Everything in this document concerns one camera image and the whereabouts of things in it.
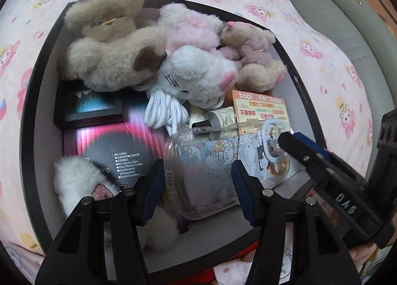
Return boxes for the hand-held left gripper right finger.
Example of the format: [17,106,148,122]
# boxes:
[231,158,362,285]

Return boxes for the green hand cream tube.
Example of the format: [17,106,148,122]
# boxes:
[191,109,241,137]

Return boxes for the pink cartoon printed blanket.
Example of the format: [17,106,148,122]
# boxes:
[0,0,377,285]

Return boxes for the white fluffy keychain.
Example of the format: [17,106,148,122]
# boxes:
[53,155,187,253]

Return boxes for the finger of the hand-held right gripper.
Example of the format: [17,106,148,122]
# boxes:
[277,131,332,180]
[293,132,351,174]

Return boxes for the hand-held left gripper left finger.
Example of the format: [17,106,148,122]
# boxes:
[35,158,165,285]

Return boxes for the clear plastic pouch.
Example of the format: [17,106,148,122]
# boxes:
[163,119,294,220]

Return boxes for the cartoon sticker packet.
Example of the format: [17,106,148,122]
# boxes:
[231,90,287,138]

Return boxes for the red cloth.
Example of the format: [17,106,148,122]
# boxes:
[167,249,259,285]

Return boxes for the pink and black package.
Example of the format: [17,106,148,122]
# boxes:
[63,122,166,189]

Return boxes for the grey padded headboard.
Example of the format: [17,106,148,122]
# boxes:
[264,0,397,180]

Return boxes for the black cardboard box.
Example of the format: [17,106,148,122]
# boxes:
[19,0,329,284]

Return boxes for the white pink plush cat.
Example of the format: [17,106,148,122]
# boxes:
[147,45,239,108]

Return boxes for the small pink beige plush bear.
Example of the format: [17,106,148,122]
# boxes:
[219,22,288,93]

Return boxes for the small black box blue print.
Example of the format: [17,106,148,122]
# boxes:
[53,85,125,130]

